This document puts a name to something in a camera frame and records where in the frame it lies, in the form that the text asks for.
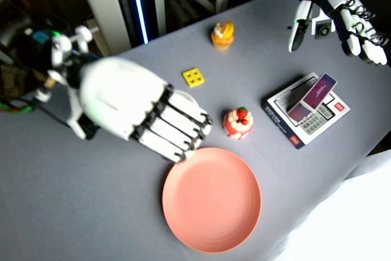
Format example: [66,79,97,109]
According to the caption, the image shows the grey tablecloth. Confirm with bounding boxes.
[0,0,391,261]

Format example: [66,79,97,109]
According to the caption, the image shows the pink round plate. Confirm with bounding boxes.
[161,147,263,254]

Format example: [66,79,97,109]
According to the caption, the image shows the yellow four-hole block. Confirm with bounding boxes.
[182,67,206,89]

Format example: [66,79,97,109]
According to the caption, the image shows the green cable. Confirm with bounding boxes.
[0,101,35,115]

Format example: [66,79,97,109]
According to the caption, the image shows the toy strawberry cake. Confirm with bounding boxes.
[222,106,255,141]

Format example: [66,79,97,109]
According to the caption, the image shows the white backdrop cloth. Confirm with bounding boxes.
[273,150,391,261]

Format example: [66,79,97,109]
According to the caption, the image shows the white column with blue light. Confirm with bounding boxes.
[74,0,167,57]

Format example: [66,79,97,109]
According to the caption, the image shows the toy orange cupcake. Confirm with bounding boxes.
[210,21,236,52]

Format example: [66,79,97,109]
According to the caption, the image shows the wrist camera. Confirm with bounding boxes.
[310,9,335,40]

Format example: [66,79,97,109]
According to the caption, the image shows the calculator product box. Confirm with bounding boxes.
[261,72,351,150]

